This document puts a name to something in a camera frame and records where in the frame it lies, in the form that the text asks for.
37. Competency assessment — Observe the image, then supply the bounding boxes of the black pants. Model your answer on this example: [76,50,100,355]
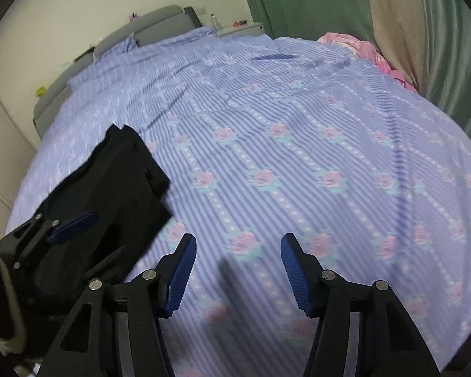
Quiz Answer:
[37,125,171,295]

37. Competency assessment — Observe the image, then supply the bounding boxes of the white louvered wardrobe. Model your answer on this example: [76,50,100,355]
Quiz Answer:
[0,101,35,239]

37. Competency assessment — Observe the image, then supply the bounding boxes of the purple floral bed sheet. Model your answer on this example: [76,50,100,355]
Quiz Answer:
[7,28,471,376]

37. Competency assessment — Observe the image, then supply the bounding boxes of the purple floral pillow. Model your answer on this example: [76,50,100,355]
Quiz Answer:
[92,33,138,62]

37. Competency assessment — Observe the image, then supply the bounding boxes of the grey bed headboard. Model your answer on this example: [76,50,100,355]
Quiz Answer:
[33,5,202,138]

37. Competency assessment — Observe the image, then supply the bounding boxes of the clear plastic bottle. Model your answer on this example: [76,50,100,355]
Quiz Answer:
[210,13,221,32]

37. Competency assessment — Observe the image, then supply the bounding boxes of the pink cloth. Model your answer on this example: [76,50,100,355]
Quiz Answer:
[317,32,417,93]

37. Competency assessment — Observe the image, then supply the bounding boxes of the white nightstand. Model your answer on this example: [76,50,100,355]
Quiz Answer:
[216,22,265,37]

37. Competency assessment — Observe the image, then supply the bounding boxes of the green curtain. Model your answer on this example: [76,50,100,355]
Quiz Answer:
[247,0,471,138]

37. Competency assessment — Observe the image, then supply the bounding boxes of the beige curtain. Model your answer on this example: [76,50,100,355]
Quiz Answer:
[369,0,425,90]

